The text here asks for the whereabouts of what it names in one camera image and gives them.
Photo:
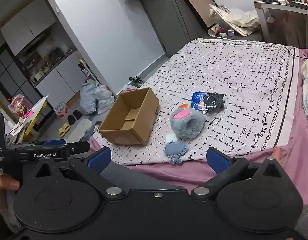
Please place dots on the small white soft pouch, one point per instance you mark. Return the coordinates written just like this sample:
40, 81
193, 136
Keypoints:
170, 138

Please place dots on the red-print plastic bag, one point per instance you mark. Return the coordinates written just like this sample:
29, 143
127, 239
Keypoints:
129, 89

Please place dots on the red white snack bag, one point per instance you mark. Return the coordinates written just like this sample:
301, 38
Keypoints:
61, 110

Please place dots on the blue and white plush toy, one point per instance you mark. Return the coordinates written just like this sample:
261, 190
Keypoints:
175, 150

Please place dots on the small purple box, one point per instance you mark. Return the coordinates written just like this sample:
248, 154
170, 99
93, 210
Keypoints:
230, 32

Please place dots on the white rack with bottle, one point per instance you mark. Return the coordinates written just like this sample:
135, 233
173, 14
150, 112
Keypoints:
85, 70

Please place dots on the brown framed board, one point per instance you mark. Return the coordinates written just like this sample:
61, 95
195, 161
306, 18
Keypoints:
196, 2

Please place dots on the yellow slippers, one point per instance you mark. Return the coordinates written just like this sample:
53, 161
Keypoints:
64, 130

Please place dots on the white cabinet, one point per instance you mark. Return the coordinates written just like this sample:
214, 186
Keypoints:
26, 27
61, 80

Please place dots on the grey door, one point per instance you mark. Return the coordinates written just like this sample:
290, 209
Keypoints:
164, 17

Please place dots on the white black-dashed printed blanket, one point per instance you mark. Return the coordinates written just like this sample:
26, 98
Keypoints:
231, 67

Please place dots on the white oval mat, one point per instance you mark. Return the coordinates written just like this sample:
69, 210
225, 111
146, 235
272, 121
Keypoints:
80, 130

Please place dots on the white plastic bag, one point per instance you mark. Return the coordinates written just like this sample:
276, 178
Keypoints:
105, 100

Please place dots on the grey fluffy plush slipper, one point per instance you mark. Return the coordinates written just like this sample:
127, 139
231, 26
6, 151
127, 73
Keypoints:
181, 127

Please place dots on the pink bed sheet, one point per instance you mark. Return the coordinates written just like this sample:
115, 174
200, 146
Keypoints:
288, 160

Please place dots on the brown cardboard box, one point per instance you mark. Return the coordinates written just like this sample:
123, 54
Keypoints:
124, 137

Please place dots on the grey plastic bag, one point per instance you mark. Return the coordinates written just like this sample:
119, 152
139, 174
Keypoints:
87, 97

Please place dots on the cream tote bag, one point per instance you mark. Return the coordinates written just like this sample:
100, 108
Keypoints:
241, 20

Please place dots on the white desk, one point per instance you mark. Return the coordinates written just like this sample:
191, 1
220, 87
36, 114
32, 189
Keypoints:
263, 15

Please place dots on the black shoe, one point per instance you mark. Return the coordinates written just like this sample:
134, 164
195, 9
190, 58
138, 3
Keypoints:
78, 114
71, 120

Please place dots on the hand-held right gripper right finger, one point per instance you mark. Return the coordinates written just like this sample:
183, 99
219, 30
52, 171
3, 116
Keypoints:
217, 161

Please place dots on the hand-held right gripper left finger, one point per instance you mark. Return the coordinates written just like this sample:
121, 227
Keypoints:
100, 158

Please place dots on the person's left hand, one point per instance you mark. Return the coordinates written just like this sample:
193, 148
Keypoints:
9, 185

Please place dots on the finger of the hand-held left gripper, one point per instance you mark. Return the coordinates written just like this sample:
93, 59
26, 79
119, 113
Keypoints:
54, 142
49, 154

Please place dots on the yellow white paper pile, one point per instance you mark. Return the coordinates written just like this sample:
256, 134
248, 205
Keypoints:
31, 120

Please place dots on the hamburger plush toy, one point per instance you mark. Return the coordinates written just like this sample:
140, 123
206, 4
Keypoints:
185, 105

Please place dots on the paper cup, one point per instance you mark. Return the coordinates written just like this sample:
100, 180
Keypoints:
214, 30

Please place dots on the white upper cabinet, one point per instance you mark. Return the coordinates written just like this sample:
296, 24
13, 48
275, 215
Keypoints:
26, 27

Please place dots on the blue tissue packet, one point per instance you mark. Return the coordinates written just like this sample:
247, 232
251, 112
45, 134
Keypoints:
196, 98

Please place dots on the white lower cabinet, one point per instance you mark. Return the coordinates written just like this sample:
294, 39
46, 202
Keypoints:
61, 80

